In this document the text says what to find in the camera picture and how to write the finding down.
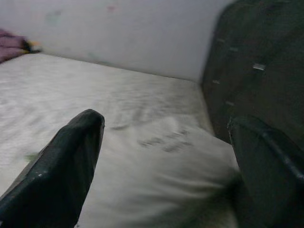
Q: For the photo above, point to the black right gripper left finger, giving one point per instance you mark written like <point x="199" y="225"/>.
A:
<point x="59" y="178"/>

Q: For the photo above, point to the dark tufted headboard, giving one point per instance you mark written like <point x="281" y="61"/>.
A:
<point x="261" y="59"/>

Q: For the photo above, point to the white quilted mattress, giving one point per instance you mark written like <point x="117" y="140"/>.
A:
<point x="59" y="90"/>

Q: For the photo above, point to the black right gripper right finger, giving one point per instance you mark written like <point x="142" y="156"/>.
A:
<point x="273" y="178"/>

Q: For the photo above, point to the beige pillow with green mark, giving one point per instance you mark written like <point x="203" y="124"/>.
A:
<point x="166" y="178"/>

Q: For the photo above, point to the pink cartoon print blanket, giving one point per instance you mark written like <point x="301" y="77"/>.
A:
<point x="9" y="45"/>

